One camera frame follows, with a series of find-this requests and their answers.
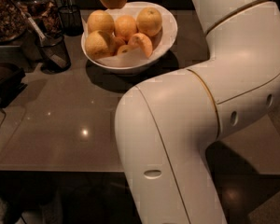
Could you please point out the black mesh cup near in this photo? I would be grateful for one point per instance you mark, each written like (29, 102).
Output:
(55, 57)

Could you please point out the black mesh cup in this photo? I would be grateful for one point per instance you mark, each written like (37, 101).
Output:
(71, 20)
(55, 57)

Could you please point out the white ceramic bowl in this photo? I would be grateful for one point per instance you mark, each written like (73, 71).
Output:
(165, 44)

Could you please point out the glass jar of dried fruit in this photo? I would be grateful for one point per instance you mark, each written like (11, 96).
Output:
(45, 11)

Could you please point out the orange hidden lower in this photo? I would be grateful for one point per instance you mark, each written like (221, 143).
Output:
(125, 27)

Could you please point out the metal serving scoop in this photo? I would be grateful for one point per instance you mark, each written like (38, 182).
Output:
(30, 22)

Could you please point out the glass jar of nuts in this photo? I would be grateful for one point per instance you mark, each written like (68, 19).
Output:
(12, 23)

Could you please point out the black device on left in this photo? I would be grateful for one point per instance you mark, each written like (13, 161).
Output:
(10, 82)

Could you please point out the black mesh cup far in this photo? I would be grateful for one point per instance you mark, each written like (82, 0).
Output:
(71, 20)

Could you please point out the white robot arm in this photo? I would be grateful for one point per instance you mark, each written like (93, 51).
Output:
(164, 125)

